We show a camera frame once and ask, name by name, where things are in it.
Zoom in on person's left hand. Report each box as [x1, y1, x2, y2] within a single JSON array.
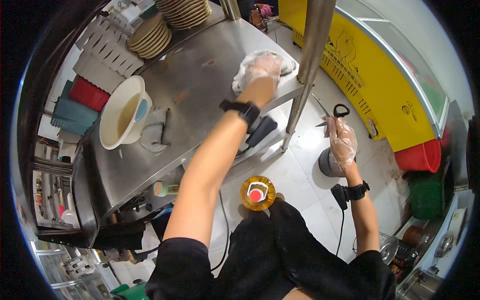
[[244, 53, 283, 92]]

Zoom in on person's right hand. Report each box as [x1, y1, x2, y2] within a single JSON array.
[[322, 116, 358, 174]]

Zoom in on person's left fingers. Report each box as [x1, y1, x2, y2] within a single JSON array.
[[245, 53, 283, 76]]

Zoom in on person's right fingers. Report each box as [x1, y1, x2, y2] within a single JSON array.
[[322, 116, 347, 141]]

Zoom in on black handled scissors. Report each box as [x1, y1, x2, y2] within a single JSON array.
[[311, 94, 351, 128]]

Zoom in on white cleaning cloth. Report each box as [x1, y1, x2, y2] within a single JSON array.
[[232, 50, 300, 94]]

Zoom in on grey round container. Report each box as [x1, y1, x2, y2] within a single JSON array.
[[318, 146, 347, 178]]

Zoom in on black wrist band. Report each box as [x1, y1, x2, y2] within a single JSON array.
[[219, 99, 279, 148], [330, 180, 371, 211]]

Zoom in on yellow chest freezer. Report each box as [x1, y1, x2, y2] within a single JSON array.
[[278, 0, 450, 152]]

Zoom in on red plastic bucket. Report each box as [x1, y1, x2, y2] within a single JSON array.
[[394, 138, 442, 173]]

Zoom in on stainless steel work table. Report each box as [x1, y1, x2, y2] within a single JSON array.
[[71, 2, 317, 220]]

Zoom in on stack of tan plates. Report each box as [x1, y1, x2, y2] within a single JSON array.
[[127, 13, 173, 59], [155, 0, 212, 31]]

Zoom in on cooking oil bottle red cap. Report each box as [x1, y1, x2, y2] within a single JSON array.
[[240, 175, 277, 211]]

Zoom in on person's legs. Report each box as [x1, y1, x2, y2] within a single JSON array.
[[210, 199, 361, 293]]

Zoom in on grey folded rag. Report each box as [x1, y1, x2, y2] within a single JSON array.
[[139, 107, 171, 154]]

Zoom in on blue round lid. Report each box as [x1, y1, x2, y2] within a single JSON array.
[[134, 98, 149, 122]]

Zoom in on steel pot lid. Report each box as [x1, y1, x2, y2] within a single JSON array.
[[379, 236, 400, 265]]

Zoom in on white basin with liquid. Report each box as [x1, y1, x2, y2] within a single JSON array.
[[99, 75, 153, 151]]

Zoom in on row of grey folded cartons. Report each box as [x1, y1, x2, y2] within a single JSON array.
[[72, 15, 145, 94]]

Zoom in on green bottle orange cap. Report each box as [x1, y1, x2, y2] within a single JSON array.
[[153, 181, 181, 197]]

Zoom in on person's body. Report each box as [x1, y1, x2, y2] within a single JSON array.
[[145, 237, 397, 300]]

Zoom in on red corrugated tray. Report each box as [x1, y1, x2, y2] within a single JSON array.
[[69, 76, 111, 112]]

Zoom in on stack of teal corrugated trays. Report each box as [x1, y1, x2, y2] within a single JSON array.
[[50, 80, 100, 136]]

